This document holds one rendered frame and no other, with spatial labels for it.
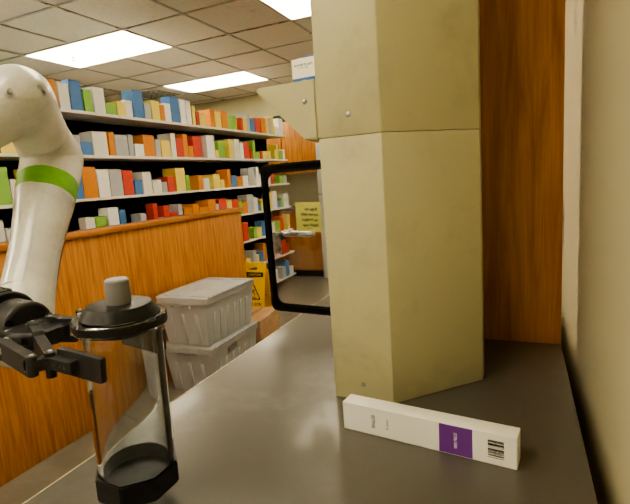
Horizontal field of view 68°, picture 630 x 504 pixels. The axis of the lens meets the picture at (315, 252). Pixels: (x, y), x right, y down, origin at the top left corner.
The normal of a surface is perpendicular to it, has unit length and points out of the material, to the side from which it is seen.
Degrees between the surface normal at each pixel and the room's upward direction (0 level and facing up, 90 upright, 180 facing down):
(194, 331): 95
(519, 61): 90
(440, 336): 90
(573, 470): 0
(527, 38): 90
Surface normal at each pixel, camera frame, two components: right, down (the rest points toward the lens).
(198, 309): -0.39, 0.26
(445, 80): 0.37, 0.12
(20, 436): 0.91, 0.00
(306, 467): -0.07, -0.99
